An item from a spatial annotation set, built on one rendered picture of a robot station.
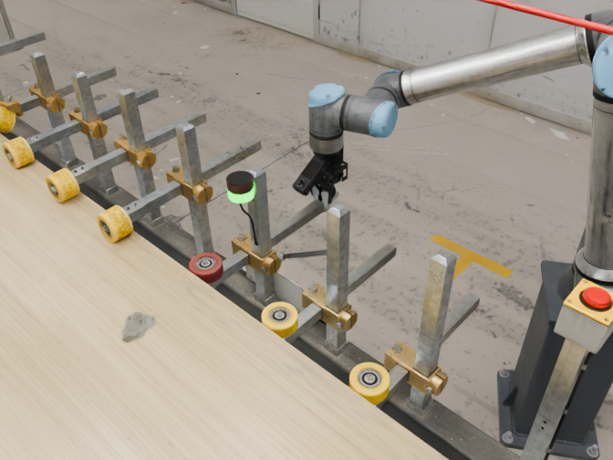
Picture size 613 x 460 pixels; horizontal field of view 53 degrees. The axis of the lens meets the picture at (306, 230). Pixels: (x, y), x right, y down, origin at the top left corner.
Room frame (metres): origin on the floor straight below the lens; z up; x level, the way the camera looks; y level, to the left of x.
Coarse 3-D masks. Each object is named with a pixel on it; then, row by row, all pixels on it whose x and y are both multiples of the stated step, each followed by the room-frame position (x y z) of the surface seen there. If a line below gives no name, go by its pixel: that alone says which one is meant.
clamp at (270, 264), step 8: (232, 240) 1.22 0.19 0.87; (248, 240) 1.22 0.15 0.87; (240, 248) 1.19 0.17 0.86; (248, 248) 1.18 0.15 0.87; (248, 256) 1.17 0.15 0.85; (256, 256) 1.15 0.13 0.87; (264, 256) 1.15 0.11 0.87; (272, 256) 1.15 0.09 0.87; (248, 264) 1.17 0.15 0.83; (256, 264) 1.15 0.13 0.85; (264, 264) 1.14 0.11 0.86; (272, 264) 1.13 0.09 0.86; (280, 264) 1.15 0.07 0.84; (264, 272) 1.14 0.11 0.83; (272, 272) 1.13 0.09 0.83
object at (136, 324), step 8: (136, 312) 0.93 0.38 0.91; (128, 320) 0.91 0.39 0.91; (136, 320) 0.90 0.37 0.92; (144, 320) 0.90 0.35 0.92; (152, 320) 0.91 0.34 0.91; (128, 328) 0.89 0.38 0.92; (136, 328) 0.89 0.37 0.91; (144, 328) 0.89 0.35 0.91; (128, 336) 0.86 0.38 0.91; (136, 336) 0.87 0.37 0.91
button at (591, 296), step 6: (588, 288) 0.66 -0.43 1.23; (594, 288) 0.66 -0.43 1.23; (600, 288) 0.66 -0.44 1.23; (588, 294) 0.65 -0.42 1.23; (594, 294) 0.65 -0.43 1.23; (600, 294) 0.65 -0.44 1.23; (606, 294) 0.65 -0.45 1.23; (588, 300) 0.64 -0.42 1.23; (594, 300) 0.63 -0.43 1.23; (600, 300) 0.63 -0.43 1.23; (606, 300) 0.63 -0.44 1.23; (594, 306) 0.63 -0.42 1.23; (600, 306) 0.63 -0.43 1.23; (606, 306) 0.63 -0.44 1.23
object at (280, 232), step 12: (312, 204) 1.37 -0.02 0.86; (300, 216) 1.32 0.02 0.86; (312, 216) 1.34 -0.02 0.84; (276, 228) 1.27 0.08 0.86; (288, 228) 1.28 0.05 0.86; (276, 240) 1.24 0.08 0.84; (240, 252) 1.18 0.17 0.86; (228, 264) 1.14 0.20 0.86; (240, 264) 1.15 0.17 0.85; (228, 276) 1.12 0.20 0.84
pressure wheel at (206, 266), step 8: (200, 256) 1.12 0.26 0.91; (208, 256) 1.12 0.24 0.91; (216, 256) 1.11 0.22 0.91; (192, 264) 1.09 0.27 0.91; (200, 264) 1.09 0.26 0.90; (208, 264) 1.09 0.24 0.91; (216, 264) 1.09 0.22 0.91; (192, 272) 1.06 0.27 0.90; (200, 272) 1.06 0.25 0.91; (208, 272) 1.06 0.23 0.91; (216, 272) 1.07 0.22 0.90; (208, 280) 1.06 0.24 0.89; (216, 280) 1.06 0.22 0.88
